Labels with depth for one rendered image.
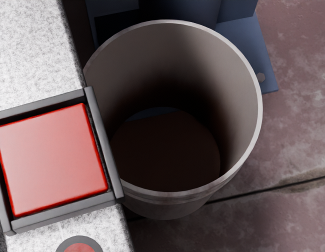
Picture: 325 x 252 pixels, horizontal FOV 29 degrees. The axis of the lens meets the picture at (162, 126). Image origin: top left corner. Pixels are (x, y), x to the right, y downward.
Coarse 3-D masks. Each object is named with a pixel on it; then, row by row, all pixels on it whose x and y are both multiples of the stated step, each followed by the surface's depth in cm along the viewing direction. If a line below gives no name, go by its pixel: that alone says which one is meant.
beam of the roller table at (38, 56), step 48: (0, 0) 44; (48, 0) 44; (0, 48) 43; (48, 48) 43; (0, 96) 42; (48, 96) 42; (96, 144) 41; (0, 240) 39; (48, 240) 39; (96, 240) 39
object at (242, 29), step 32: (96, 0) 145; (128, 0) 145; (160, 0) 115; (192, 0) 113; (224, 0) 134; (256, 0) 138; (96, 32) 135; (224, 32) 143; (256, 32) 143; (256, 64) 141
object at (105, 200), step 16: (64, 96) 40; (80, 96) 40; (0, 112) 39; (16, 112) 39; (32, 112) 40; (96, 112) 40; (96, 128) 39; (112, 160) 39; (0, 176) 39; (112, 176) 38; (0, 192) 38; (112, 192) 38; (0, 208) 38; (64, 208) 38; (80, 208) 38; (96, 208) 39; (0, 224) 37; (16, 224) 37; (32, 224) 37; (48, 224) 39
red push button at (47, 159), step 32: (0, 128) 39; (32, 128) 39; (64, 128) 40; (0, 160) 39; (32, 160) 39; (64, 160) 39; (96, 160) 39; (32, 192) 38; (64, 192) 38; (96, 192) 38
